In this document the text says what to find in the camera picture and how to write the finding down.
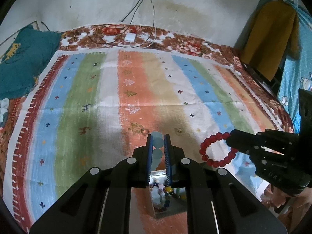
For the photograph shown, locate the floral red bedsheet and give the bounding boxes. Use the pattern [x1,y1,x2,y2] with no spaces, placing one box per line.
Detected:
[59,24,294,133]

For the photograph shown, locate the metal jewelry tin box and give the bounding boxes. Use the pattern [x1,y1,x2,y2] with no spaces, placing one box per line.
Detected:
[146,170,187,219]

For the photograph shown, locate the teal pillow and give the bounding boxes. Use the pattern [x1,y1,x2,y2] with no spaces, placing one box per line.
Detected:
[0,25,61,99]

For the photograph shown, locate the blue patterned hanging cloth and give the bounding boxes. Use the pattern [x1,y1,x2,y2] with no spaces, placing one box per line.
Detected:
[258,0,312,135]

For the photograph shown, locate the right hand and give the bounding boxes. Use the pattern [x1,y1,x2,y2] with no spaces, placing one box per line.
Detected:
[262,184,311,233]

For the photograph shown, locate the red bead bracelet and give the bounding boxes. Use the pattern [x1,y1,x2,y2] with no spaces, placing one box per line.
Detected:
[199,131,239,168]

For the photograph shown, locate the mustard yellow hanging cloth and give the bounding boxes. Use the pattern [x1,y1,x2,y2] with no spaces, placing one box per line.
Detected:
[240,0,300,81]

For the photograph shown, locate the colourful striped mat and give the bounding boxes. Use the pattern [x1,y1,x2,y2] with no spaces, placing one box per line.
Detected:
[3,49,281,231]

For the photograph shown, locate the white crumpled cloth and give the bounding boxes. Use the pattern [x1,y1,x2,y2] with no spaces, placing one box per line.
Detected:
[0,98,10,123]

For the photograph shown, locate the black cable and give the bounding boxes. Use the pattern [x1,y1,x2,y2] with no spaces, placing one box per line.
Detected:
[80,0,157,46]

